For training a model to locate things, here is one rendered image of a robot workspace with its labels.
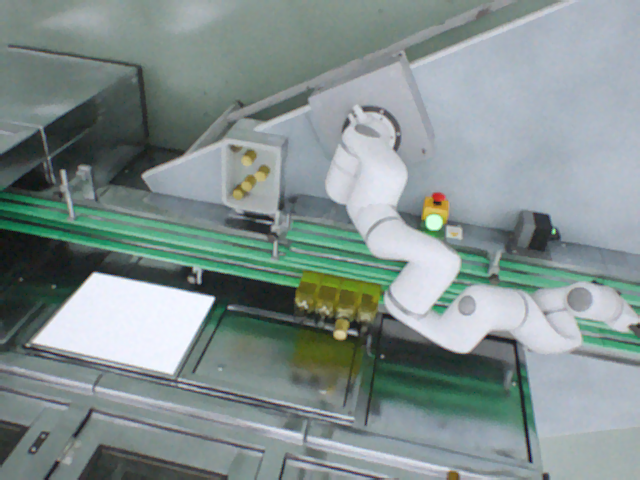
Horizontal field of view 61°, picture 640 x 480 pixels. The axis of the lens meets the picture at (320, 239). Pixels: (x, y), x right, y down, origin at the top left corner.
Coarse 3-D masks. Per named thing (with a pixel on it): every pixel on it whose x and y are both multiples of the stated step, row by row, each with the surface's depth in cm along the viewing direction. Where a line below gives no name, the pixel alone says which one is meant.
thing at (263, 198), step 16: (224, 144) 153; (240, 144) 152; (256, 144) 151; (224, 160) 156; (240, 160) 163; (256, 160) 162; (272, 160) 161; (224, 176) 159; (240, 176) 166; (272, 176) 164; (224, 192) 162; (256, 192) 168; (272, 192) 167; (240, 208) 164; (256, 208) 163; (272, 208) 163
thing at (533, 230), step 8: (520, 216) 155; (528, 216) 152; (536, 216) 152; (544, 216) 153; (520, 224) 153; (528, 224) 149; (536, 224) 149; (544, 224) 149; (520, 232) 151; (528, 232) 150; (536, 232) 149; (544, 232) 149; (552, 232) 149; (520, 240) 152; (528, 240) 151; (536, 240) 151; (544, 240) 150; (528, 248) 153; (536, 248) 152; (544, 248) 152
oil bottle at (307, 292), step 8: (304, 272) 156; (312, 272) 156; (320, 272) 156; (304, 280) 152; (312, 280) 153; (320, 280) 154; (304, 288) 150; (312, 288) 150; (296, 296) 147; (304, 296) 147; (312, 296) 147; (296, 304) 148; (304, 304) 146; (312, 304) 147
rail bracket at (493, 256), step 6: (486, 252) 151; (492, 252) 149; (498, 252) 141; (486, 258) 150; (492, 258) 147; (498, 258) 142; (492, 264) 144; (498, 264) 144; (492, 270) 143; (498, 270) 143; (492, 276) 140; (498, 276) 140; (492, 282) 140; (498, 282) 140
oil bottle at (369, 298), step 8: (368, 288) 152; (376, 288) 152; (360, 296) 149; (368, 296) 149; (376, 296) 150; (360, 304) 146; (368, 304) 147; (376, 304) 147; (360, 312) 145; (368, 312) 145; (376, 312) 145
